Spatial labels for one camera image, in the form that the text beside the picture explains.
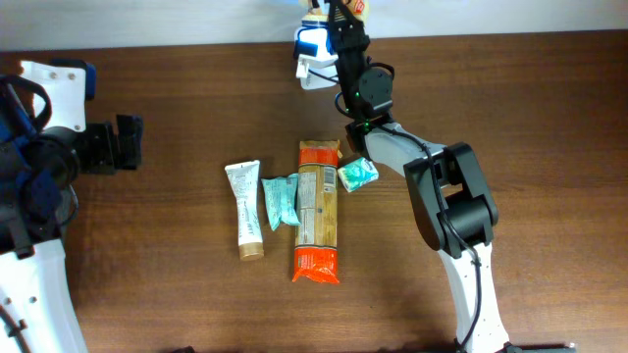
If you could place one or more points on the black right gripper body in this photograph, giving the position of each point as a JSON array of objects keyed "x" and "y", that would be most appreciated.
[{"x": 341, "y": 20}]

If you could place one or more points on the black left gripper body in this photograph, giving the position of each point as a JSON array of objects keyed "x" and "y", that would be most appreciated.
[{"x": 103, "y": 147}]

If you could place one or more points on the green Kleenex tissue pack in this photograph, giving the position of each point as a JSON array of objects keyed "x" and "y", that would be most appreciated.
[{"x": 358, "y": 173}]

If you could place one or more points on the white cream tube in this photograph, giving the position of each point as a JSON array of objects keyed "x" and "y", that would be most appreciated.
[{"x": 244, "y": 178}]

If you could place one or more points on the teal snack packet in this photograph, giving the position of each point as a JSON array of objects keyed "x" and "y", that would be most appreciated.
[{"x": 280, "y": 198}]

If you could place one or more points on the orange brown pasta packet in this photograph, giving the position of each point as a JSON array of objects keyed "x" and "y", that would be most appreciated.
[{"x": 316, "y": 238}]

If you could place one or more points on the yellow blue chip bag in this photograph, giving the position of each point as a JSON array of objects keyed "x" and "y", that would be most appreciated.
[{"x": 317, "y": 11}]

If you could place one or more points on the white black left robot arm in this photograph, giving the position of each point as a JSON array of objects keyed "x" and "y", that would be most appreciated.
[{"x": 39, "y": 164}]

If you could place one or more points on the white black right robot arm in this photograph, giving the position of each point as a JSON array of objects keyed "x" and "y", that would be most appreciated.
[{"x": 452, "y": 205}]

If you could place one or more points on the white barcode scanner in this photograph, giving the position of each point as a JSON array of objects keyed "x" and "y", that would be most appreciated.
[{"x": 315, "y": 64}]

